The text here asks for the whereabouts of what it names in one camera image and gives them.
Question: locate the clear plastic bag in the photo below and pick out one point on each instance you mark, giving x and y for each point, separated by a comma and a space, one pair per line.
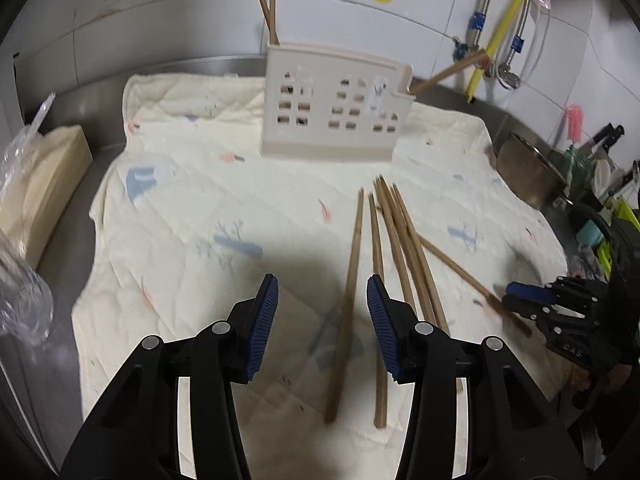
22, 155

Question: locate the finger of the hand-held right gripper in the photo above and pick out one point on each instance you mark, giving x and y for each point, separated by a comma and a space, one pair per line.
530, 292
565, 330

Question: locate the green glass jar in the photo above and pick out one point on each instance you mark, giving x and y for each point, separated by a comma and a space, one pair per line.
577, 172

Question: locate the wooden chopstick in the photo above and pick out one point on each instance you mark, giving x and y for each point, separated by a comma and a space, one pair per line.
350, 285
460, 270
395, 240
264, 10
450, 72
405, 240
273, 5
415, 240
376, 240

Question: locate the stainless steel pot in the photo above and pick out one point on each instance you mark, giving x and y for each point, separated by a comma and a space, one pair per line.
530, 175

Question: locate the cream printed quilted cloth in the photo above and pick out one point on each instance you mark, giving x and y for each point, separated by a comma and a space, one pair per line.
200, 185

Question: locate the thin white tube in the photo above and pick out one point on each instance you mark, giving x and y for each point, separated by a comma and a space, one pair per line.
542, 35

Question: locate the teal cup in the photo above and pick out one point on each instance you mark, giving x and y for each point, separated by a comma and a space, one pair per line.
592, 235

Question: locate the pink bottle brush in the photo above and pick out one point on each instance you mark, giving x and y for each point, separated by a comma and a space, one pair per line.
574, 125

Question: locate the metal pipe valve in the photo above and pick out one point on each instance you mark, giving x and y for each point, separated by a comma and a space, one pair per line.
510, 77

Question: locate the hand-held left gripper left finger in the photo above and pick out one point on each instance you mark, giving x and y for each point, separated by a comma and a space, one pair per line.
260, 320

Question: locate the beige box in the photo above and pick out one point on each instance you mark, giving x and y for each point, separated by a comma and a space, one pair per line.
55, 175

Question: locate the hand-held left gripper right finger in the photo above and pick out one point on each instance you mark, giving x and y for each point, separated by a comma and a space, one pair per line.
382, 325

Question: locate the white plastic utensil holder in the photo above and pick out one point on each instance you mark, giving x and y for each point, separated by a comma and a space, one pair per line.
320, 75

